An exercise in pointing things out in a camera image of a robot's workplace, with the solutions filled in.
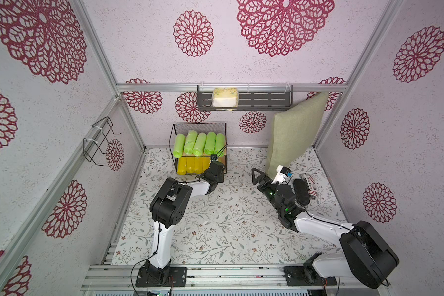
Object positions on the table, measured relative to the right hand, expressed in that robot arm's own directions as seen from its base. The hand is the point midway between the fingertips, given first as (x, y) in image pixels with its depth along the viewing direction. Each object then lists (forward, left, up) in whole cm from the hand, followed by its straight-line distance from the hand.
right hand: (254, 171), depth 81 cm
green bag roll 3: (+18, +26, -2) cm, 32 cm away
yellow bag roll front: (+16, +38, -17) cm, 45 cm away
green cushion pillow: (+18, -19, +8) cm, 27 cm away
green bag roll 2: (+19, +31, -1) cm, 37 cm away
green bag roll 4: (+19, +21, -1) cm, 28 cm away
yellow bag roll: (+16, +28, -15) cm, 36 cm away
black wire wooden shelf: (+38, +39, -8) cm, 55 cm away
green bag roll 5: (+17, +16, 0) cm, 23 cm away
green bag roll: (+18, +37, -2) cm, 41 cm away
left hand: (+13, +18, -18) cm, 29 cm away
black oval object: (+2, -27, -20) cm, 34 cm away
